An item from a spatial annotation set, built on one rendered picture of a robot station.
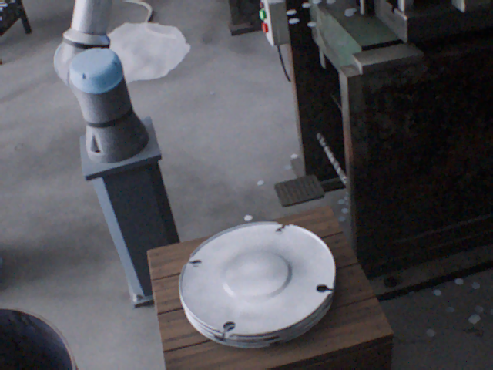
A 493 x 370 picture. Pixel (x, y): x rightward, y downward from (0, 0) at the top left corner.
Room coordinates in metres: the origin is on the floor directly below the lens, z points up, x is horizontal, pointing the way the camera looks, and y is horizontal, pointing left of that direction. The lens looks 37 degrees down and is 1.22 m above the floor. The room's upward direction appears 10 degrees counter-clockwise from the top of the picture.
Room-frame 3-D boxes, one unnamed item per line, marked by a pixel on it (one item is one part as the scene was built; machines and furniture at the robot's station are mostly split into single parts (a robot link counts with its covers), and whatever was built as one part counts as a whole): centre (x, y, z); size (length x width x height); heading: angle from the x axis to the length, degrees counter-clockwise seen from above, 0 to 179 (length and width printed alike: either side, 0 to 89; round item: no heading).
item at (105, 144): (1.28, 0.27, 0.50); 0.15 x 0.15 x 0.10
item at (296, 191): (1.38, -0.38, 0.14); 0.59 x 0.10 x 0.05; 95
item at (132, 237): (1.28, 0.27, 0.23); 0.19 x 0.19 x 0.45; 9
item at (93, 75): (1.29, 0.28, 0.62); 0.13 x 0.12 x 0.14; 25
